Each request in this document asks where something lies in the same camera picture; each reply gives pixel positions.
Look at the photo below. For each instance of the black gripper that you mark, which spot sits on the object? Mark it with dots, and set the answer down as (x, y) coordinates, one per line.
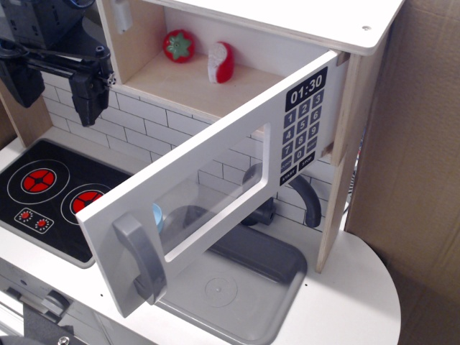
(77, 56)

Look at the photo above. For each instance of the white toy microwave door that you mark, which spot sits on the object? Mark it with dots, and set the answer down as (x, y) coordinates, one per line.
(198, 185)

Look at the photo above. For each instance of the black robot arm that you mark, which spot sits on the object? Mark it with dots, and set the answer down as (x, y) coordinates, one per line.
(49, 37)

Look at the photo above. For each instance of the white wooden microwave cabinet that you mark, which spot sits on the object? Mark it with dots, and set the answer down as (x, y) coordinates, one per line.
(270, 41)

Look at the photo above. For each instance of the black toy stove top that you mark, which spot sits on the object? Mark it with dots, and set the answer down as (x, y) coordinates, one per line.
(43, 190)

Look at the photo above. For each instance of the red toy tomato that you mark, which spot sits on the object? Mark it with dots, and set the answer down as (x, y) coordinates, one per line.
(179, 46)

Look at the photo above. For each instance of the light blue bowl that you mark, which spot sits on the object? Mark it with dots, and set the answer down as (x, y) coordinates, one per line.
(158, 216)

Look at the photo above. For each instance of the red white toy cheese wedge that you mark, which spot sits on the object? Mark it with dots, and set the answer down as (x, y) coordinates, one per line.
(220, 62)

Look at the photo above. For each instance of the grey oven knob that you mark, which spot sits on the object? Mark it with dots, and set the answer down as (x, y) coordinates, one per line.
(55, 303)

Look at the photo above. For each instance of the dark grey toy faucet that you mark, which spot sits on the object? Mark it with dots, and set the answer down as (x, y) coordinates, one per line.
(265, 213)

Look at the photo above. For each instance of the grey toy sink basin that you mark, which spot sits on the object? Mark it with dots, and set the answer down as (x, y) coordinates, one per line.
(240, 289)

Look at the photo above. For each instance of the brown cardboard box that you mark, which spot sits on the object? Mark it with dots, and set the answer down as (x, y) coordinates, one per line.
(405, 203)

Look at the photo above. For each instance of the grey door handle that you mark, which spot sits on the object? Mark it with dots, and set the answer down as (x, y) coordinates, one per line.
(151, 282)

